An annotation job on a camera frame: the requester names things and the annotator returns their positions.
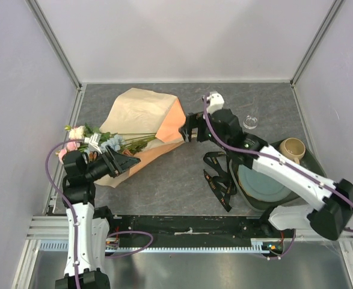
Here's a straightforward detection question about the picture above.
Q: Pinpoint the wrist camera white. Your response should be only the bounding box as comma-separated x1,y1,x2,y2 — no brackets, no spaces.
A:
84,133,102,154
202,91,224,114

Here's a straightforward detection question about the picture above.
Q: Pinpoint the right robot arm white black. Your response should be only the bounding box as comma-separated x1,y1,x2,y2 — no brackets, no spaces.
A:
179,109,353,240

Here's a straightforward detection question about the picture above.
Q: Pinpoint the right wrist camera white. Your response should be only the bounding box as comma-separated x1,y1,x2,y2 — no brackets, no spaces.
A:
202,91,224,114

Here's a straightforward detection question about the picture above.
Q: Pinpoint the purple cable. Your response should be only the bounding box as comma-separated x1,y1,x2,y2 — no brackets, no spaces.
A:
202,95,353,261
45,140,153,289

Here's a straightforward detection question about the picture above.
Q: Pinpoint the dark green tray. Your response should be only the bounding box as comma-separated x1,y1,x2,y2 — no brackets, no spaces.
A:
231,141,326,211

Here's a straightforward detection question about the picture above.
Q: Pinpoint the black ribbon gold lettering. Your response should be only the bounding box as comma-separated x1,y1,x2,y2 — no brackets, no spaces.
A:
203,152,237,212

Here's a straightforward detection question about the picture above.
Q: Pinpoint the left aluminium frame post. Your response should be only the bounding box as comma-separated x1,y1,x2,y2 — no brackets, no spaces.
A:
25,0,82,90

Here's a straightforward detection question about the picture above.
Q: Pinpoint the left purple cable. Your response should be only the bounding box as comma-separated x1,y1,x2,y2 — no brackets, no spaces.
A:
45,140,153,289

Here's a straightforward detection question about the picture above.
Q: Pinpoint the blue-grey ceramic plate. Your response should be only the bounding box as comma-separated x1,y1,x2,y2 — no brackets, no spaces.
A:
238,166,291,202

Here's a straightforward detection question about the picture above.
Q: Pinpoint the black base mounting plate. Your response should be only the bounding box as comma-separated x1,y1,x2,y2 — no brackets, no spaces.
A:
110,215,293,248

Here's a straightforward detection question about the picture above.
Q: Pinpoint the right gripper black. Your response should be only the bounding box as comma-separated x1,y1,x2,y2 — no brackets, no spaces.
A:
178,111,229,151

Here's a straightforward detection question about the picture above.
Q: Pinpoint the orange wrapping paper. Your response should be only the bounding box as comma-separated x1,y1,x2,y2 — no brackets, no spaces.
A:
95,88,186,188

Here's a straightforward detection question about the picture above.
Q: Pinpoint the right aluminium frame post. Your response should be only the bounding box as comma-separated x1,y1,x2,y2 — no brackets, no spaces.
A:
290,0,345,89

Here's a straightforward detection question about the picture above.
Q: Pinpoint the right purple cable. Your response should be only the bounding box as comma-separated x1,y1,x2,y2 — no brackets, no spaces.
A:
202,95,353,261

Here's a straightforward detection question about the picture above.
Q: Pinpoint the artificial flower bunch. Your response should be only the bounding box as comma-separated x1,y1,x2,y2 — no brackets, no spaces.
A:
55,124,156,164

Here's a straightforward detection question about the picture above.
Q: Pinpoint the beige ceramic mug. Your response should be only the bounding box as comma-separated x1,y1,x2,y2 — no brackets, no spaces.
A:
279,138,306,164

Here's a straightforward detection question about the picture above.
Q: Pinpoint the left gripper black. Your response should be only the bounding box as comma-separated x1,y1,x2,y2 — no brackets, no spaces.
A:
84,144,140,181

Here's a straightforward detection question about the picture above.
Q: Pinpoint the clear glass vase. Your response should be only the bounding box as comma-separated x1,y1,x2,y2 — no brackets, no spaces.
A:
243,115,258,130

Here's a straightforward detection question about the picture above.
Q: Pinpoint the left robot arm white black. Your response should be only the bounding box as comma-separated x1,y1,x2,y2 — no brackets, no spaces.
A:
55,146,140,288

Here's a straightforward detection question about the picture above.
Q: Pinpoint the grey slotted cable duct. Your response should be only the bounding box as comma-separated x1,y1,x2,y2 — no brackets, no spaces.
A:
39,240,284,253

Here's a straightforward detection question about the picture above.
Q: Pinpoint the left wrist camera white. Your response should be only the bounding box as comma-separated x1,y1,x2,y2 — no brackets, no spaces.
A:
84,133,102,154

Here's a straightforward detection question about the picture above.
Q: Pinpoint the aluminium frame post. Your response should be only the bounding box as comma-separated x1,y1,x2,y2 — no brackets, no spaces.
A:
290,0,345,89
25,0,82,90

